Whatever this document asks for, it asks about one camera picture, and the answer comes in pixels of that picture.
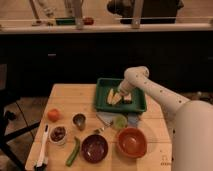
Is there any tan bread slice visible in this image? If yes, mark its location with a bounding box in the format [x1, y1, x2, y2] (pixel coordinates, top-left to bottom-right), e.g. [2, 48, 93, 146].
[123, 94, 132, 104]

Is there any orange tomato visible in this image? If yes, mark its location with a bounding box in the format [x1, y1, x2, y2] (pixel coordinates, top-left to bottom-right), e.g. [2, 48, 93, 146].
[47, 109, 61, 122]

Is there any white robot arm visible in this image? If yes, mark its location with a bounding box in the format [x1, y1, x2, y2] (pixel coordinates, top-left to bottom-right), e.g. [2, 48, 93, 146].
[118, 66, 213, 171]

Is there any green box on shelf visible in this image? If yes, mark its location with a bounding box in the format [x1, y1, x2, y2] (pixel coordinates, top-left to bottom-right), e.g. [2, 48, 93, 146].
[55, 18, 75, 26]

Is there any small metal cup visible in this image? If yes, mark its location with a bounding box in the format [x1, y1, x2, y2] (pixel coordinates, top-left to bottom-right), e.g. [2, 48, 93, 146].
[73, 113, 86, 131]

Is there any green plastic tray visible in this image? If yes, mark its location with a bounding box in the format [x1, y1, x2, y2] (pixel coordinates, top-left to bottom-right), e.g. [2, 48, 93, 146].
[94, 78, 147, 114]

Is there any red object on shelf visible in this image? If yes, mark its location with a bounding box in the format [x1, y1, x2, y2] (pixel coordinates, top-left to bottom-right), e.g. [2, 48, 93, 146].
[83, 17, 94, 25]

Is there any white dish brush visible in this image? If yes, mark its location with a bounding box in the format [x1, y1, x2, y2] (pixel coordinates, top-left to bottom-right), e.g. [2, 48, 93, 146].
[34, 124, 49, 171]

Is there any green cucumber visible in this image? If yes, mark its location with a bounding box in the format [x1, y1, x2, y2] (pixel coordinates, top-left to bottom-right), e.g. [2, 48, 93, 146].
[65, 137, 80, 167]

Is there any white bowl with dark food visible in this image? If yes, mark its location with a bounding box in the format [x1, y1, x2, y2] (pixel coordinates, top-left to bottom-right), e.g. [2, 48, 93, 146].
[49, 126, 67, 145]

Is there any orange bowl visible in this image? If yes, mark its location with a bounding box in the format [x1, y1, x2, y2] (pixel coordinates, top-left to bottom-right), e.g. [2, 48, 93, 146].
[116, 127, 147, 159]

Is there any black chair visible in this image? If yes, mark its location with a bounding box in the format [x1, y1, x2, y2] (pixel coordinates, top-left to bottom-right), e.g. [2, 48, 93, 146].
[0, 64, 39, 171]

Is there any blue grey cloth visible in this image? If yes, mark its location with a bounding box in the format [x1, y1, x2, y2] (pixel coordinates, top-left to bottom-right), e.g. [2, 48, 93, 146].
[96, 112, 140, 127]

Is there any dark purple bowl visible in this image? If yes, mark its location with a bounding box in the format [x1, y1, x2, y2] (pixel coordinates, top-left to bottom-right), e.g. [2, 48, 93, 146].
[81, 134, 108, 163]

